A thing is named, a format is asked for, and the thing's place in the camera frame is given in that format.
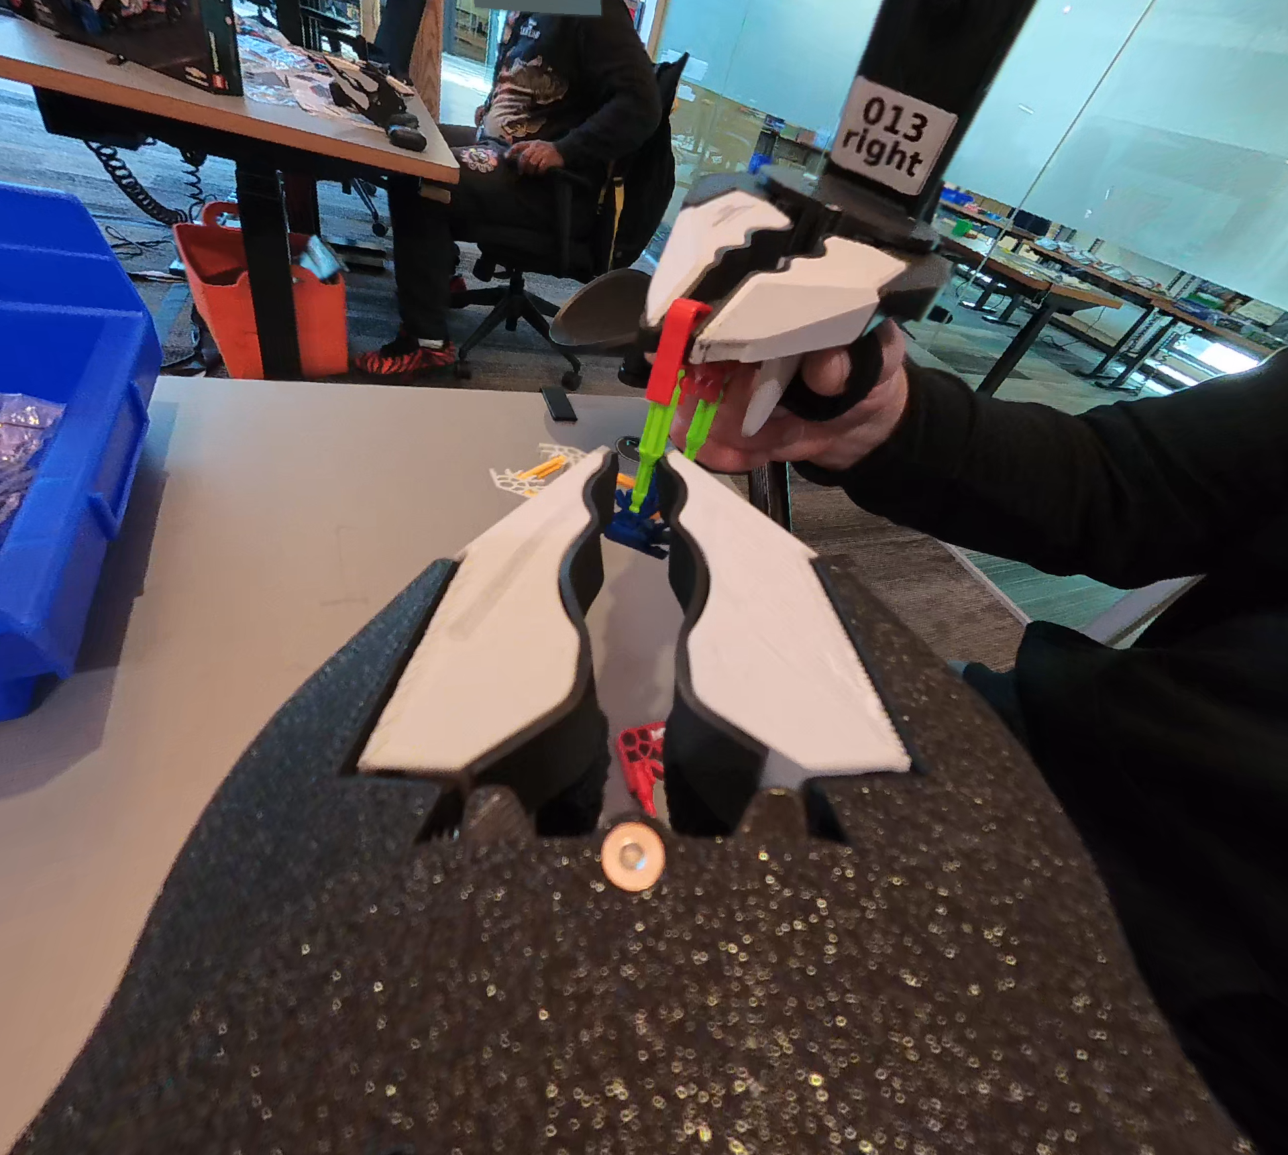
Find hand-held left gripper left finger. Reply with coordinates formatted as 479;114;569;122
356;450;619;837

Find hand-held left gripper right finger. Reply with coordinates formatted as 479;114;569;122
662;450;914;837

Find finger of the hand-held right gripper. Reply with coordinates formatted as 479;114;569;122
643;189;797;342
692;234;913;368

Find colourful rod connector toy model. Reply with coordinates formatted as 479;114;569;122
490;299;727;563

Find person's right forearm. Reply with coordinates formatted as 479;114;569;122
803;359;1288;635

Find person's right hand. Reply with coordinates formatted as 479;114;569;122
668;315;913;474

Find black office chair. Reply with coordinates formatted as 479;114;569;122
452;51;692;393

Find black chair armrest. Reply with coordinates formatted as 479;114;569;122
548;267;670;389

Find red connector with white rod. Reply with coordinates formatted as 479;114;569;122
614;720;671;821

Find glass room desk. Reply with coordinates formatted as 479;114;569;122
934;210;1126;396

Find orange tote bin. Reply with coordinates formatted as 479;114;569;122
172;201;352;381

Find person's torso black sweater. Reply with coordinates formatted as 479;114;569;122
950;617;1288;1155

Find blue plastic bin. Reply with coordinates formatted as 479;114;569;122
0;182;164;723

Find clear parts bags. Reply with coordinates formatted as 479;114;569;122
235;32;340;116

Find wooden desk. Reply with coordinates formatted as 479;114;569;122
0;11;464;384

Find crumpled clear plastic bags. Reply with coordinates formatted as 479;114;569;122
0;390;67;545

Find black coiled cable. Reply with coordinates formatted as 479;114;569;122
83;137;209;228

